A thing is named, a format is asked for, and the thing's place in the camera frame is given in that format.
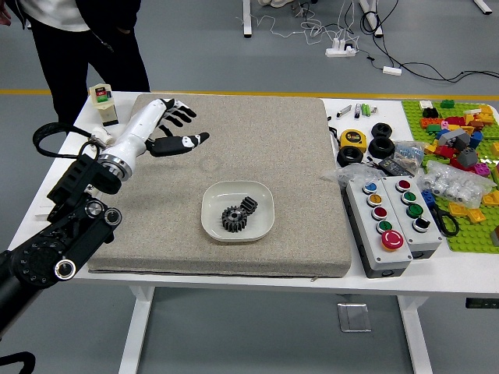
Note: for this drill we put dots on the yellow tape measure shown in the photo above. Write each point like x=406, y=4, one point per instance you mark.
x=352, y=138

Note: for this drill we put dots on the grey five-button control box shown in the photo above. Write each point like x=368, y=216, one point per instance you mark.
x=368, y=237

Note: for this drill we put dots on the silver usb stick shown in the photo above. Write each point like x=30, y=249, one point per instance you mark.
x=343, y=111

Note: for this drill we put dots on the white square bowl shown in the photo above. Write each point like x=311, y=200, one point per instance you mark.
x=261, y=226

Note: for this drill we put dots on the black scissors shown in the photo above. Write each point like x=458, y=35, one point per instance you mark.
x=437, y=210

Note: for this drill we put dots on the white sneakers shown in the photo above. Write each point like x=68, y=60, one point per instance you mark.
x=277, y=2

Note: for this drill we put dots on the pink toy brick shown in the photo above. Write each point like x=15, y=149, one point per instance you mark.
x=482, y=170

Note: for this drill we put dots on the flat green toy brick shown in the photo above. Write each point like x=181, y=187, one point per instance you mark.
x=432, y=128

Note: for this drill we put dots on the small blue toy brick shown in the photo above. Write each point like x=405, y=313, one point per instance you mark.
x=429, y=196

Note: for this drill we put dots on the bag of white parts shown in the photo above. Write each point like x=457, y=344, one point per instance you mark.
x=452, y=185

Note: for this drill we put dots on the tall blue toy brick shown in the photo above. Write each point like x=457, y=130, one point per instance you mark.
x=475, y=139

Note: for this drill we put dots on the small black gear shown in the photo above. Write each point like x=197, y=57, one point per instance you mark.
x=249, y=204

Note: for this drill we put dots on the person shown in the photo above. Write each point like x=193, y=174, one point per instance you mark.
x=78, y=58

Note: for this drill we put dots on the brown toy brick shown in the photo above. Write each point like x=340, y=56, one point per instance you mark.
x=496, y=235

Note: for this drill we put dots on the silver floor plate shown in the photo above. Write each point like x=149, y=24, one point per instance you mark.
x=354, y=317

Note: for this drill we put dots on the cream switch box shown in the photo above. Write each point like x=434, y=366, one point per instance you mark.
x=100, y=95

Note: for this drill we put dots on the black power adapter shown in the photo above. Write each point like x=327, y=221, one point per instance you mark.
x=391, y=165

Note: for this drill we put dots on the white power strip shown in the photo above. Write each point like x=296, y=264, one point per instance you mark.
x=339, y=50

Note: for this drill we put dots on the long red toy brick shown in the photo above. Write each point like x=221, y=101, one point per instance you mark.
x=456, y=121

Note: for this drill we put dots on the big black gear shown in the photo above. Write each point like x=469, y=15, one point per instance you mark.
x=230, y=224

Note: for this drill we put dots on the white toy brick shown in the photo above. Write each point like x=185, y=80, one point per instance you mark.
x=426, y=104

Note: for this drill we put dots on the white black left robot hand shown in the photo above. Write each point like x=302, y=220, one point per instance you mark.
x=136, y=124

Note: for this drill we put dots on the grey-brown cushion mat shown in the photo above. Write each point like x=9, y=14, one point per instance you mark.
x=253, y=136

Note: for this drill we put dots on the clear plastic bag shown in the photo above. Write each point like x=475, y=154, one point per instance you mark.
x=352, y=173

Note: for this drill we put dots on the bag of blue resistors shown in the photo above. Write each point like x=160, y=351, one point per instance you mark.
x=409, y=156

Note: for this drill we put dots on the black table control panel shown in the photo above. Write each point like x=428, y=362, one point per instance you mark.
x=483, y=303

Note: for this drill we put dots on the grey sloped toy piece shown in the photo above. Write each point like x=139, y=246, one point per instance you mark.
x=454, y=137

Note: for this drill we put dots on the white desk leg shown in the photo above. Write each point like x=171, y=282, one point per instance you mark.
x=247, y=19
x=483, y=7
x=372, y=19

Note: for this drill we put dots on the person's hand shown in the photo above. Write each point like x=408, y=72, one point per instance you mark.
x=4, y=15

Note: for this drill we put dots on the dark grey sloped brick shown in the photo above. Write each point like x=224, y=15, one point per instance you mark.
x=466, y=157

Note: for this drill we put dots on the white table leg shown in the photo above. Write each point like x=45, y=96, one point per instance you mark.
x=415, y=335
x=136, y=331

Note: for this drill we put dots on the small white adapter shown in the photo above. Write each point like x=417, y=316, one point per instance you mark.
x=391, y=70

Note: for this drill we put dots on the green toy baseplate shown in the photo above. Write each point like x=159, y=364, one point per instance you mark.
x=471, y=237

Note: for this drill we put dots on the grey four-button control box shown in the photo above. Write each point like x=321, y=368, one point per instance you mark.
x=429, y=238

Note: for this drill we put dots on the black toy brick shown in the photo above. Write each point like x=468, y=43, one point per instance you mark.
x=430, y=112

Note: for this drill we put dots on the black white marker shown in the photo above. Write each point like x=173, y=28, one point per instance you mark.
x=357, y=111

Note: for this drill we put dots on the white pipe tee fitting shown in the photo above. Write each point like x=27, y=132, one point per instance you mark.
x=102, y=134

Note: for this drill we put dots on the yellow toy brick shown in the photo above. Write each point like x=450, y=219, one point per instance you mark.
x=458, y=209
x=492, y=198
x=476, y=215

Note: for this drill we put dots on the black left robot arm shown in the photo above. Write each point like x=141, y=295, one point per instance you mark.
x=70, y=233

